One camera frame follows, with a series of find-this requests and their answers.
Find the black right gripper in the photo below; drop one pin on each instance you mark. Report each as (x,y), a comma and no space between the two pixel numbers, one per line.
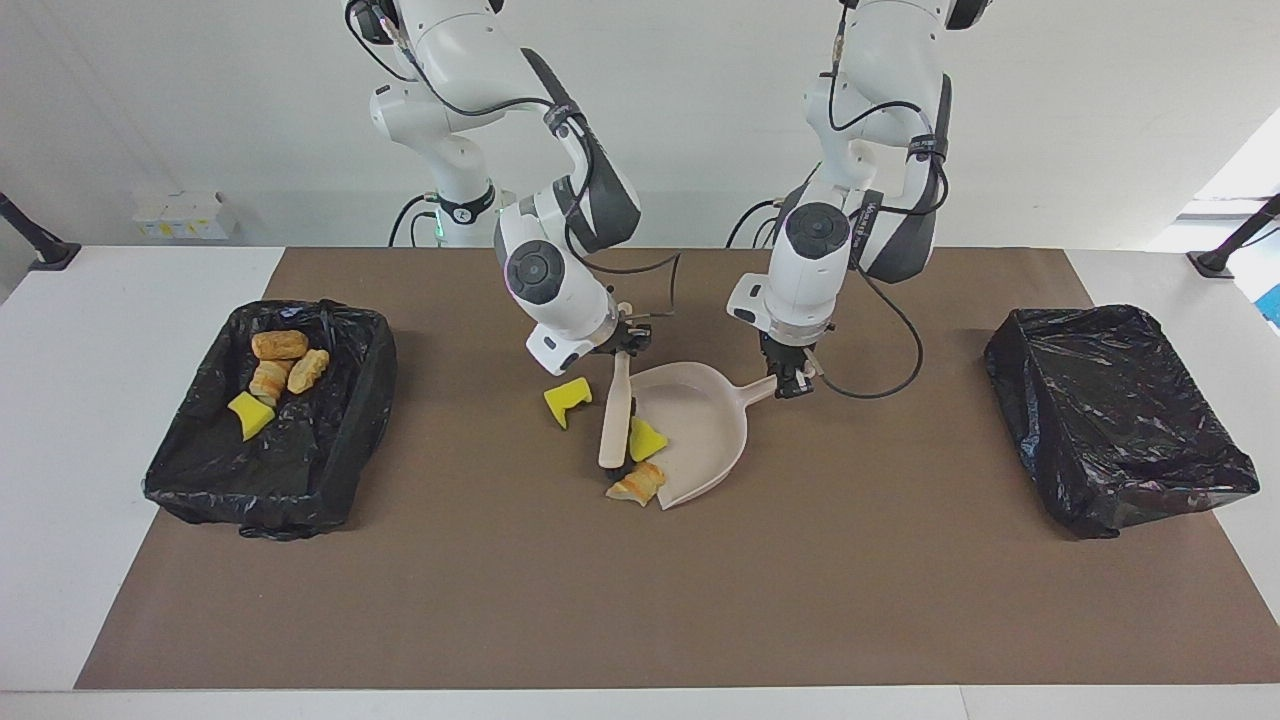
(608,342)

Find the black bag lined bin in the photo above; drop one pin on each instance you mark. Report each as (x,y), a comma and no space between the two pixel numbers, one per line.
(300,480)
(1130,440)

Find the beige hand brush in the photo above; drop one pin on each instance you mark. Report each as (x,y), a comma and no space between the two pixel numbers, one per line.
(614,420)

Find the golden bread bun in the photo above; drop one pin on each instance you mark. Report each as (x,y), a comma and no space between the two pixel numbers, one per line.
(280,346)

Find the blue object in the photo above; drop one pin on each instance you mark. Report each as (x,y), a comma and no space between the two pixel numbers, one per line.
(1273,305)

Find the small striped croissant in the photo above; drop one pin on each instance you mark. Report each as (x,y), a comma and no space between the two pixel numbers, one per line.
(637,485)
(268,382)
(308,371)

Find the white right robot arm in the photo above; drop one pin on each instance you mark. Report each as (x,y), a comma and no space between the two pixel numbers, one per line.
(560,290)

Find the notched yellow sponge piece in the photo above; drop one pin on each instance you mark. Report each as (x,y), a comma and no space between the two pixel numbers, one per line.
(567,400)

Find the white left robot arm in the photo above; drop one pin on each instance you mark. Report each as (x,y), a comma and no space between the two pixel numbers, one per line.
(815,260)

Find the black pole stand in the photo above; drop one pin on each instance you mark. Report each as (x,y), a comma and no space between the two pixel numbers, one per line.
(45,250)
(1215,262)

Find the beige plastic dustpan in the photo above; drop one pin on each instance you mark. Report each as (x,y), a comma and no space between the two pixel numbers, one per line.
(700,430)

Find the white wall socket boxes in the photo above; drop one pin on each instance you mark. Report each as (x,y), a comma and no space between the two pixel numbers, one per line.
(185,215)

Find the brown table mat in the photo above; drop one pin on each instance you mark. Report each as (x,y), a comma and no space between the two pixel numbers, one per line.
(640,600)

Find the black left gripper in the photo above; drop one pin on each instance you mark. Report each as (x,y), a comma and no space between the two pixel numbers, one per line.
(785,350)

